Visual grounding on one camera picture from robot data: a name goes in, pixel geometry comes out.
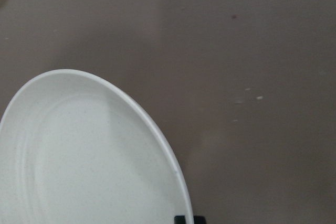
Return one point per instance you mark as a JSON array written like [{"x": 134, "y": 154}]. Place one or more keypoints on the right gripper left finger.
[{"x": 179, "y": 220}]

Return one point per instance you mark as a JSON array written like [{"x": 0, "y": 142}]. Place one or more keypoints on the cream round plate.
[{"x": 77, "y": 149}]

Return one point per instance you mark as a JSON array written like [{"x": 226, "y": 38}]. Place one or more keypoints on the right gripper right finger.
[{"x": 199, "y": 219}]

